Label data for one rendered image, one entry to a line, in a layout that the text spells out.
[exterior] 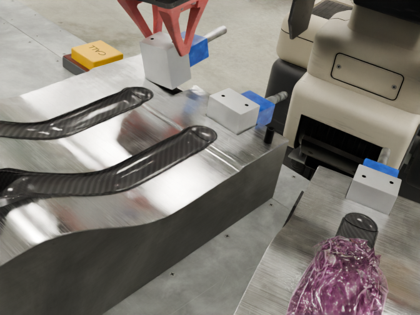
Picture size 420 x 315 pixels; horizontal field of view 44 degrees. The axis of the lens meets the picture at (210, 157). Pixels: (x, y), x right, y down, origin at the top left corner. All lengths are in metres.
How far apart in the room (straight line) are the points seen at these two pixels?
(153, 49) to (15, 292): 0.35
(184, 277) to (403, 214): 0.25
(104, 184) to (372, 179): 0.30
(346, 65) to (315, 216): 0.43
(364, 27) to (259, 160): 0.44
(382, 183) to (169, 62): 0.29
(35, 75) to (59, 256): 0.50
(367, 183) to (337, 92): 0.38
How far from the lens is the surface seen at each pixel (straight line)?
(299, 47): 1.26
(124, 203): 0.49
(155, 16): 0.69
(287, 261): 0.45
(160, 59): 0.65
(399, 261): 0.56
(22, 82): 0.85
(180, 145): 0.58
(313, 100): 0.95
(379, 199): 0.61
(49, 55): 0.93
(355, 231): 0.58
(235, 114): 0.59
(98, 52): 0.87
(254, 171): 0.58
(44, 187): 0.47
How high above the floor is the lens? 1.22
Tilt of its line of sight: 36 degrees down
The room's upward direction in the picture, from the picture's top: 10 degrees clockwise
